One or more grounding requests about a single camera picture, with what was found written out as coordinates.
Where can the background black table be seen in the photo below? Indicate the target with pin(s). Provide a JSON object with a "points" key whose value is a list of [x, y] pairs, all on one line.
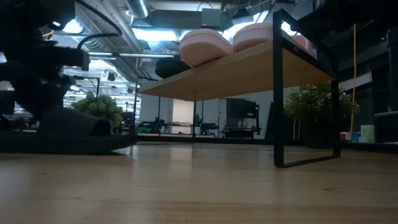
{"points": [[241, 132]]}

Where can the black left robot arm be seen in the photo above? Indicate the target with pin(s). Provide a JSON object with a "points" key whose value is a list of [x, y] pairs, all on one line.
{"points": [[25, 18]]}

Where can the background black monitor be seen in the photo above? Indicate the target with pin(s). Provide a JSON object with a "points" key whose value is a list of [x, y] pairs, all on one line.
{"points": [[241, 108]]}

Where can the white green cylinder container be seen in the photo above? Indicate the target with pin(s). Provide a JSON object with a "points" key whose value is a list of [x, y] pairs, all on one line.
{"points": [[367, 133]]}

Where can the wooden shelf black metal frame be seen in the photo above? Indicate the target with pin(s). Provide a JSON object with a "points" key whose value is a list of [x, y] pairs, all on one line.
{"points": [[236, 77]]}

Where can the black rectangular metal stand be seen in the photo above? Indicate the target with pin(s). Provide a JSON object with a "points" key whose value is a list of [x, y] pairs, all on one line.
{"points": [[98, 87]]}

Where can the small pink bottle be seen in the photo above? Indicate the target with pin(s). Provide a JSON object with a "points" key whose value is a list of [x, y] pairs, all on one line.
{"points": [[239, 124], [245, 124]]}

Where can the small round green plant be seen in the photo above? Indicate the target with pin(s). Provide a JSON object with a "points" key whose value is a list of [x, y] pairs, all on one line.
{"points": [[99, 107]]}

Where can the potted plant white flowers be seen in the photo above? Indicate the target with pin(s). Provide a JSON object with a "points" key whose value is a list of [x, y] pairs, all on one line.
{"points": [[311, 102]]}

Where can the pink slide sandal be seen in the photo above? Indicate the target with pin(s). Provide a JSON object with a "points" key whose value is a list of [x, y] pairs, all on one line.
{"points": [[252, 35], [202, 46]]}

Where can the red box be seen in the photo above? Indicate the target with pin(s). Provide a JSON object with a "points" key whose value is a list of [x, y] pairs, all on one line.
{"points": [[344, 136]]}

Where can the black slide sandal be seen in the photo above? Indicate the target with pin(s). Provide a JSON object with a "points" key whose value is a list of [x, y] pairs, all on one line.
{"points": [[169, 68], [77, 144]]}

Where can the blue white box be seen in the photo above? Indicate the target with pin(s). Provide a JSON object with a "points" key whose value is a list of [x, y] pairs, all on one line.
{"points": [[355, 137]]}

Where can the black aluminium table frame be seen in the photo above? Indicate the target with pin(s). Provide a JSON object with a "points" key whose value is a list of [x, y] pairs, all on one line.
{"points": [[248, 140]]}

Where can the background black robot arm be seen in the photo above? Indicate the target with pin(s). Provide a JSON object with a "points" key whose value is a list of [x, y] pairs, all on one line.
{"points": [[208, 128], [152, 127]]}

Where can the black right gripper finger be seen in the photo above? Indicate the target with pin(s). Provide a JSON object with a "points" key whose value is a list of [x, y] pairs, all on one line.
{"points": [[317, 25]]}

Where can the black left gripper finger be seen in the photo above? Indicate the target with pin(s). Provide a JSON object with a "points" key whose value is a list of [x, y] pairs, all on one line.
{"points": [[26, 104], [54, 96]]}

